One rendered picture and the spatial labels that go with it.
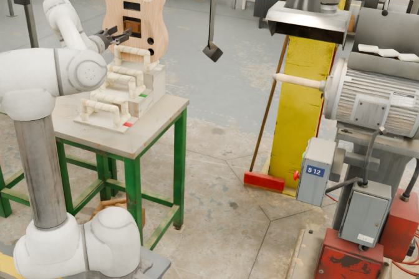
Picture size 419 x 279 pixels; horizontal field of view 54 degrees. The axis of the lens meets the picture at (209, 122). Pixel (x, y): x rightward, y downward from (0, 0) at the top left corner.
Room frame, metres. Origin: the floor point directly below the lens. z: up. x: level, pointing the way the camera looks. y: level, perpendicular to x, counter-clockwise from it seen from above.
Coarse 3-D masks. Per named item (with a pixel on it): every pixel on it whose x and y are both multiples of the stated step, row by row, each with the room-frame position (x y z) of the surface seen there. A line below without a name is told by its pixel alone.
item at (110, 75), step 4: (108, 72) 1.80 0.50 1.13; (108, 76) 1.78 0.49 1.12; (112, 76) 1.78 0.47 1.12; (116, 76) 1.77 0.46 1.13; (120, 76) 1.77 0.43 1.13; (124, 76) 1.77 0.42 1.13; (128, 76) 1.77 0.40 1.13; (120, 80) 1.77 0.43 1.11; (124, 80) 1.76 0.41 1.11; (128, 80) 1.75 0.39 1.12; (132, 80) 1.75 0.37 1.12
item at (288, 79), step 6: (276, 78) 1.58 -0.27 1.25; (282, 78) 1.57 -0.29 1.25; (288, 78) 1.57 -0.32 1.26; (294, 78) 1.56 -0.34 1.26; (300, 78) 1.56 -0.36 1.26; (294, 84) 1.56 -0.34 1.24; (300, 84) 1.55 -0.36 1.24; (306, 84) 1.54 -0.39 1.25; (312, 84) 1.53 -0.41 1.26; (318, 84) 1.53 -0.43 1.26
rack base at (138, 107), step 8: (112, 88) 1.85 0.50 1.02; (120, 88) 1.85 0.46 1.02; (128, 88) 1.86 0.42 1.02; (120, 96) 1.77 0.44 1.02; (128, 96) 1.78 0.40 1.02; (152, 96) 1.85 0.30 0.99; (112, 104) 1.75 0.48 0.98; (128, 104) 1.73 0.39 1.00; (136, 104) 1.71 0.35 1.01; (144, 104) 1.77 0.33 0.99; (152, 104) 1.85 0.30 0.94; (120, 112) 1.74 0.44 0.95; (128, 112) 1.73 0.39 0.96; (136, 112) 1.72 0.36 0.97; (144, 112) 1.77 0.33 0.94
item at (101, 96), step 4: (92, 92) 1.74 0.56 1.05; (96, 92) 1.74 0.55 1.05; (92, 96) 1.72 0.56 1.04; (96, 96) 1.72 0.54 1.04; (100, 96) 1.71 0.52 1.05; (104, 96) 1.71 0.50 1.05; (108, 96) 1.71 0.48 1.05; (112, 96) 1.71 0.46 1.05; (104, 100) 1.71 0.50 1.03; (108, 100) 1.70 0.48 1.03; (112, 100) 1.69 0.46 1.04; (116, 100) 1.69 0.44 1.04; (120, 100) 1.68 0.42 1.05; (124, 100) 1.68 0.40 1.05; (120, 104) 1.68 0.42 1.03
